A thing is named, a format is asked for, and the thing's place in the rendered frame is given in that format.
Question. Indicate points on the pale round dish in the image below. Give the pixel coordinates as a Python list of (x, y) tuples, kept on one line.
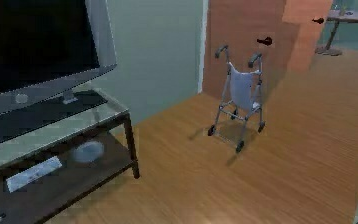
[(87, 151)]

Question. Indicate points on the orange-brown room door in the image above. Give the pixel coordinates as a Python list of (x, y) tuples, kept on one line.
[(308, 30), (240, 33)]

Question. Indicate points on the glass-topped dark television stand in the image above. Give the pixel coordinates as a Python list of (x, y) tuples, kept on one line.
[(87, 156)]

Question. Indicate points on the grey flat television set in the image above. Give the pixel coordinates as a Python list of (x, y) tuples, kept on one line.
[(37, 43)]

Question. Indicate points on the white remote control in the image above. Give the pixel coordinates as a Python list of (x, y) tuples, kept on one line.
[(33, 174)]

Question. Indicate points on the grey round-footed table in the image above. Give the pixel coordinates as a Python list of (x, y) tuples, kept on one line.
[(333, 31)]

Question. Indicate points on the grey wheeled walking frame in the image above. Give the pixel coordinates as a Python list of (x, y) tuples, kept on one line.
[(242, 90)]

